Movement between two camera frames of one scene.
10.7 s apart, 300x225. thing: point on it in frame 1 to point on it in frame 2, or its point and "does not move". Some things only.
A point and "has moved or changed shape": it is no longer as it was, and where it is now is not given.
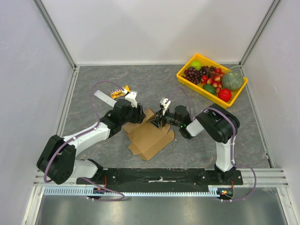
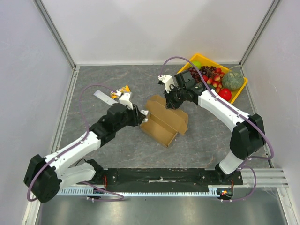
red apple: x=225 y=94 does not move
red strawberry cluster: x=215 y=80 does not move
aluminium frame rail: x=264 y=177 does not move
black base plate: x=163 y=177 does not move
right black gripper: x=160 y=118 to x=172 y=98
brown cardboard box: x=146 y=138 has moved or changed shape
